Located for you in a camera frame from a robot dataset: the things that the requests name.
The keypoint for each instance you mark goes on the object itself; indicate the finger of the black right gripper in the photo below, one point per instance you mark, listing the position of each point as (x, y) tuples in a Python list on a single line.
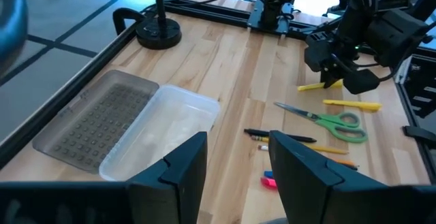
[(329, 77), (361, 81)]

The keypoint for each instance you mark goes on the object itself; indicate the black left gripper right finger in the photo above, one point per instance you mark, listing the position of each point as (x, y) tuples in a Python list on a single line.
[(306, 190)]

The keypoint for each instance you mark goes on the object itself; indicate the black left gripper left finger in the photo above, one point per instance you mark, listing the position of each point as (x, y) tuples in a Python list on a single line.
[(177, 190)]

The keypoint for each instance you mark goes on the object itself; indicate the yellow highlighter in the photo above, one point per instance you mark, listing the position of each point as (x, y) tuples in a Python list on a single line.
[(354, 105), (311, 87)]

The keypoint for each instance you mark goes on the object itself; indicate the pink highlighter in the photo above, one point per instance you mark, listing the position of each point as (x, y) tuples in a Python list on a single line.
[(269, 182)]

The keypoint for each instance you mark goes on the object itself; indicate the pink pencil with blue cap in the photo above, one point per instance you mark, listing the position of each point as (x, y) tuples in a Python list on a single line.
[(268, 174)]

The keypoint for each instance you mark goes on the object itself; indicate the yellow pencil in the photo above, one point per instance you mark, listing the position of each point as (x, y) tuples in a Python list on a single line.
[(327, 149)]

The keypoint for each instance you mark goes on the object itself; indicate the natural wood pencil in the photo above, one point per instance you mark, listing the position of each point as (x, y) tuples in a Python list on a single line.
[(263, 147)]

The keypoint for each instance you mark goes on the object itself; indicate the clear plastic supply box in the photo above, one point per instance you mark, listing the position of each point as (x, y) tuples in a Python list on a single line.
[(163, 125)]

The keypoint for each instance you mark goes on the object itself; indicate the thin black pen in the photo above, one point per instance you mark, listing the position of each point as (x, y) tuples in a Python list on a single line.
[(255, 132)]

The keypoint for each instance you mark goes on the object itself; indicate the smoky grey box lid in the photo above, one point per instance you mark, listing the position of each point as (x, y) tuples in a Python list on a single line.
[(98, 122)]

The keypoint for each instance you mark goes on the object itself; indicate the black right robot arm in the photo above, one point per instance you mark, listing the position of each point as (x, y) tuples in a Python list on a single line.
[(272, 2)]

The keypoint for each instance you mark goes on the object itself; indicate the black desk lamp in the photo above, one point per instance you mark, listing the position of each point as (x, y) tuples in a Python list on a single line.
[(158, 33)]

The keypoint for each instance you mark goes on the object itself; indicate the black clamp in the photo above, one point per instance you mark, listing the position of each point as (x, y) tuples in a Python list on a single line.
[(117, 18)]

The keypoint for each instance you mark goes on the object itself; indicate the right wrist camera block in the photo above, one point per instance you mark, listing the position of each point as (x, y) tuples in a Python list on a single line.
[(318, 52)]

